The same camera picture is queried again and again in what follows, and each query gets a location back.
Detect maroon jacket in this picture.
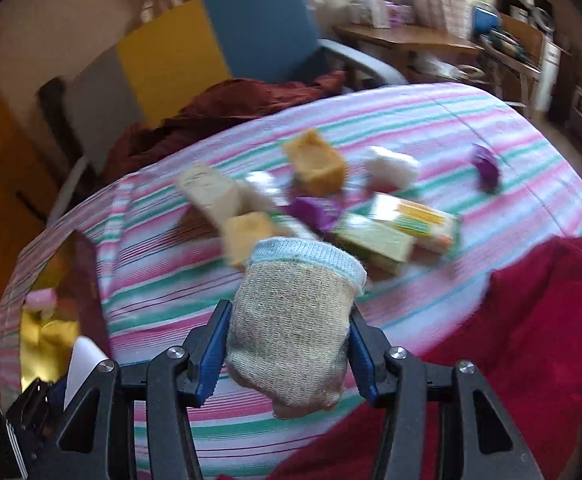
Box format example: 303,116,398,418
102,69,348,181

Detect white boxes on desk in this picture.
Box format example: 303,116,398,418
348,0,414,28

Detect cluttered side rack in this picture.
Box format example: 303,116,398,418
478,7,574,116

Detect blue container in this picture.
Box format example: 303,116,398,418
472,4,501,32

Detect small white bundle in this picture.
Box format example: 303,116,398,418
246,171,279,206

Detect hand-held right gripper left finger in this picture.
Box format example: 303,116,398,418
31,300,232,480

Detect purple item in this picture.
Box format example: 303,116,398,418
288,196,343,235
471,142,501,193

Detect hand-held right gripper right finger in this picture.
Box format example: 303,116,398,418
348,307,544,480

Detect red cloth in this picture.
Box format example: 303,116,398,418
216,234,582,480

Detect grey yellow blue armchair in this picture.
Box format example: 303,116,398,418
46,0,412,223

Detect green yellow carton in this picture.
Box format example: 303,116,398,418
368,192,462,253

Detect green-edged snack packet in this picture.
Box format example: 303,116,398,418
271,214,319,242

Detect yellow sponge block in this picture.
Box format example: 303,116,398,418
221,211,278,267
282,129,348,197

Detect beige sock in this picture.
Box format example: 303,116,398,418
225,237,368,420

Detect striped blanket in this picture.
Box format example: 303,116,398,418
0,81,582,480

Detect cream white carton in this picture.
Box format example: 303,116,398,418
175,164,244,226

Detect gold tin box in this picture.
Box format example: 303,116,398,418
18,232,114,391

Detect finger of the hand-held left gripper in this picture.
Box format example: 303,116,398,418
6,377,72,461

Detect wooden desk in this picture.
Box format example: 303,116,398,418
332,22,484,63

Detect green cream carton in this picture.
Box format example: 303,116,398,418
333,212,417,276

